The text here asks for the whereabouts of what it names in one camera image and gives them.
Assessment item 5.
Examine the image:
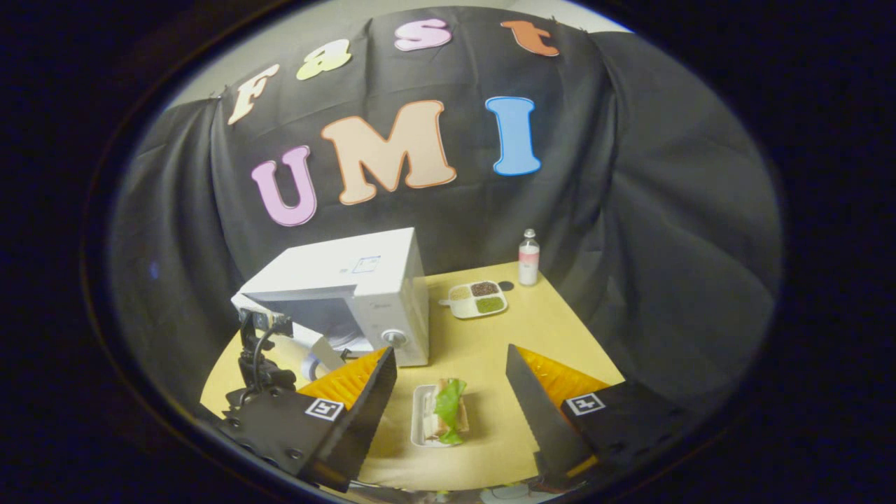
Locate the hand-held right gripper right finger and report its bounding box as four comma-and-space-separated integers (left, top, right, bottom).
505, 343, 701, 491

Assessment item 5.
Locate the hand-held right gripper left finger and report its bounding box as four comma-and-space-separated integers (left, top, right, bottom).
217, 346, 398, 493

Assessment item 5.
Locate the lettuce sandwich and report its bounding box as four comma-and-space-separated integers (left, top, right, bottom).
430, 378, 471, 447

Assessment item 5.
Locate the white microwave oven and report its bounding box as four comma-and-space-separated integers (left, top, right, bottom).
231, 227, 430, 382

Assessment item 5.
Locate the white rectangular plate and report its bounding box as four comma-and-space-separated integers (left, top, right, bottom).
411, 384, 471, 449

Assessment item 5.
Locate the white divided grain tray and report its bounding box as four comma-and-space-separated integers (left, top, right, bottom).
439, 280, 509, 320

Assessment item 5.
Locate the clear bottle with pink label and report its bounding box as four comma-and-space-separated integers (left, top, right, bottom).
518, 228, 540, 286

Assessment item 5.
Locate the black backdrop cloth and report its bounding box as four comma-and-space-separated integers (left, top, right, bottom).
105, 6, 783, 421

